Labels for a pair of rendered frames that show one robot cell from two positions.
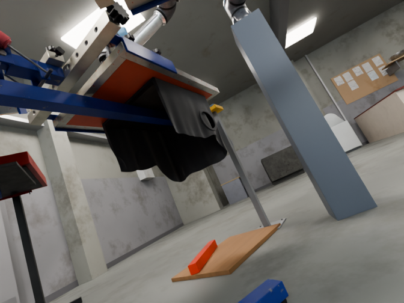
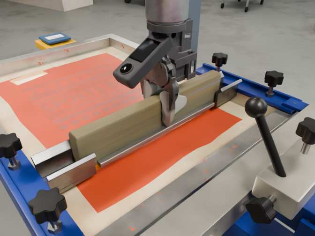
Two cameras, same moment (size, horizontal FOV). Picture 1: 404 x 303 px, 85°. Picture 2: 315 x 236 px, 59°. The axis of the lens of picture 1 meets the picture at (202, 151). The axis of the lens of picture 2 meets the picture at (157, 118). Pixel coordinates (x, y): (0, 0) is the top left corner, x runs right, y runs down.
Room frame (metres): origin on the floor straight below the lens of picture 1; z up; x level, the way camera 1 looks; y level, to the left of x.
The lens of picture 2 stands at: (0.83, 0.75, 1.34)
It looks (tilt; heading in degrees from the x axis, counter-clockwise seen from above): 34 degrees down; 289
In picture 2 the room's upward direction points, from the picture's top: straight up
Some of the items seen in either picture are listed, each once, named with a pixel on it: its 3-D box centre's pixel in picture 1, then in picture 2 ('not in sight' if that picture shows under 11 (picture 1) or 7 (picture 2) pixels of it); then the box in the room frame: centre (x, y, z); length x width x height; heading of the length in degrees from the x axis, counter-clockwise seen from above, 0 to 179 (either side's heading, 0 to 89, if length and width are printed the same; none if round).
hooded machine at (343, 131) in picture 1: (336, 133); not in sight; (6.76, -3.95, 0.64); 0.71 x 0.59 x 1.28; 76
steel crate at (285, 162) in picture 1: (281, 166); not in sight; (6.93, -2.03, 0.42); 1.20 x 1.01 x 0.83; 166
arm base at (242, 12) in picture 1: (242, 20); not in sight; (1.21, -0.56, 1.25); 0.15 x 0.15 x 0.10
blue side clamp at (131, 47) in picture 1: (149, 60); (240, 93); (0.84, 0.05, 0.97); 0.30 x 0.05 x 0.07; 151
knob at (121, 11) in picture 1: (115, 15); not in sight; (0.62, 0.08, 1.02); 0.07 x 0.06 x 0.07; 151
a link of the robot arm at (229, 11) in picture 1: (234, 5); not in sight; (1.20, -0.56, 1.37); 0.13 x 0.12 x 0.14; 6
